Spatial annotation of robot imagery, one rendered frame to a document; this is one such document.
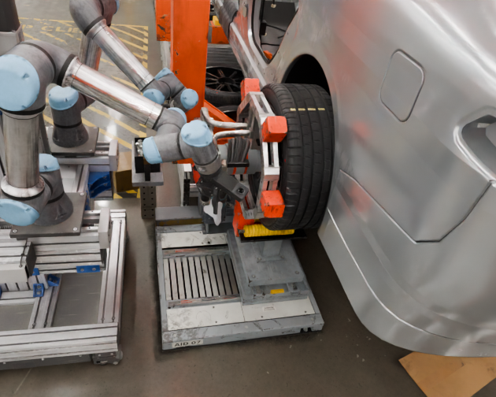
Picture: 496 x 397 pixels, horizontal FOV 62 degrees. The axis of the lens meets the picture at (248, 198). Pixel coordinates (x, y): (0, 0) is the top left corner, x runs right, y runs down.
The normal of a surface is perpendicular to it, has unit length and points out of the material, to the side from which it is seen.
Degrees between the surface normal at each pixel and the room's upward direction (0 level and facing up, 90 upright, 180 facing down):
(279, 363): 0
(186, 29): 90
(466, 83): 80
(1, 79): 82
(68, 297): 0
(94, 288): 0
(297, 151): 52
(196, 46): 90
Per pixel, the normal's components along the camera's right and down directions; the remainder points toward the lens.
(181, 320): 0.12, -0.77
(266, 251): 0.21, 0.64
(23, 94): 0.02, 0.53
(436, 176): -0.95, 0.09
